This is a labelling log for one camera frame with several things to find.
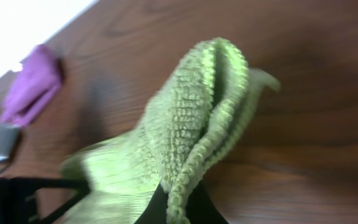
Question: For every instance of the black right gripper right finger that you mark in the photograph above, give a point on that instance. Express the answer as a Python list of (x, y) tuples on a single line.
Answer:
[(201, 210)]

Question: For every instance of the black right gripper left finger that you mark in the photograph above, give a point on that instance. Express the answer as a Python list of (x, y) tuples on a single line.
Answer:
[(156, 211)]

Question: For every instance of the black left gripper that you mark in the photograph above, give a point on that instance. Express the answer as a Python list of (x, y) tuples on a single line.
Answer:
[(30, 200)]

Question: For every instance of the light green cloth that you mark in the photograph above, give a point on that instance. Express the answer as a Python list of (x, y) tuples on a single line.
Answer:
[(189, 125)]

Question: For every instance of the folded purple cloth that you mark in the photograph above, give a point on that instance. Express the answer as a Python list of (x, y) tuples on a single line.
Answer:
[(35, 85)]

